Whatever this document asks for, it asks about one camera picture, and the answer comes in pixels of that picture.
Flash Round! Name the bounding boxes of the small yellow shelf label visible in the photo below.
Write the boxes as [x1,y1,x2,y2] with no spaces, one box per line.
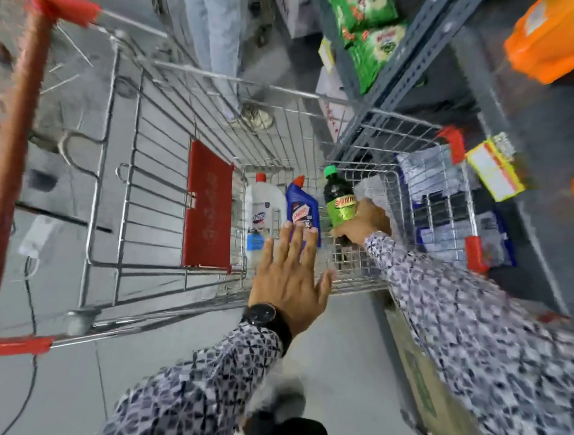
[316,36,338,74]

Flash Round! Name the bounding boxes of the stack of blue white packets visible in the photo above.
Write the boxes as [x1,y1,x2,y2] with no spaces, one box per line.
[388,141,526,271]

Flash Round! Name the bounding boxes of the large yellow shelf label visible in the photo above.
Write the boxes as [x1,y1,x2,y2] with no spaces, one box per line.
[461,137,530,205]

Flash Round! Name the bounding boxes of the green snack packet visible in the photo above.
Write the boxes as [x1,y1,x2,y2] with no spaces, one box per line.
[325,0,400,40]
[344,19,408,99]

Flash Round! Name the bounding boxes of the person's right forearm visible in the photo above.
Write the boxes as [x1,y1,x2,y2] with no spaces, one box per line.
[348,230,574,435]

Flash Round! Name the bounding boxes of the white bottle with red cap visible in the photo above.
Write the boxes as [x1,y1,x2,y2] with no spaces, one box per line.
[239,172,291,276]

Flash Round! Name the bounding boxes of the person's left hand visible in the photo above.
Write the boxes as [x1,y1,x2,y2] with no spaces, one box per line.
[245,220,339,341]

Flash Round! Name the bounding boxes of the black wristwatch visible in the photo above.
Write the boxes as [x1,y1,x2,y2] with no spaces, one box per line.
[238,301,296,358]

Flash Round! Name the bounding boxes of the red cart seat flap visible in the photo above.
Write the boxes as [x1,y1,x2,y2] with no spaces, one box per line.
[179,139,243,275]

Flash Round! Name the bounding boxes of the person's right hand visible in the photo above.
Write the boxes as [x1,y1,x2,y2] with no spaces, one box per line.
[330,196,395,249]

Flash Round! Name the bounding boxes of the metal wire shopping cart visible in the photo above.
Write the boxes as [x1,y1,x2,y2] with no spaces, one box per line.
[0,0,509,400]

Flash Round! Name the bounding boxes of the white power adapter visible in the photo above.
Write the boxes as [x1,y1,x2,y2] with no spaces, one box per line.
[17,213,61,262]

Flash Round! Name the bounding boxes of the grey metal shelf rack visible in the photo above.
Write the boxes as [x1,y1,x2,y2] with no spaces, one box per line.
[279,0,574,342]

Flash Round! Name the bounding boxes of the clear plastic packet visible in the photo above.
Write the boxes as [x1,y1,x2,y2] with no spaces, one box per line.
[350,173,406,234]

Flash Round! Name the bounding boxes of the blue bottle with red cap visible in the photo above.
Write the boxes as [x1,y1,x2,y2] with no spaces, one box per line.
[281,174,328,249]

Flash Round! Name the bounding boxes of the brown cardboard box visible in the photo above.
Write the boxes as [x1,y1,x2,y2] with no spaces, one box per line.
[373,301,516,435]

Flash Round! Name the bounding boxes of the dark bottle with green label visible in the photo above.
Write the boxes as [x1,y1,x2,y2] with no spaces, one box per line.
[318,164,362,249]

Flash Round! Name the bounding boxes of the white box with red print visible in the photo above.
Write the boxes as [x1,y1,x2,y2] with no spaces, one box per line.
[264,0,326,41]
[311,68,360,145]

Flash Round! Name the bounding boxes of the person's left forearm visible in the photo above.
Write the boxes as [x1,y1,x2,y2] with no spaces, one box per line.
[100,310,287,435]

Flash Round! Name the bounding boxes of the black floor cable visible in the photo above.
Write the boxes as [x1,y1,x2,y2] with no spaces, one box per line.
[0,255,47,435]

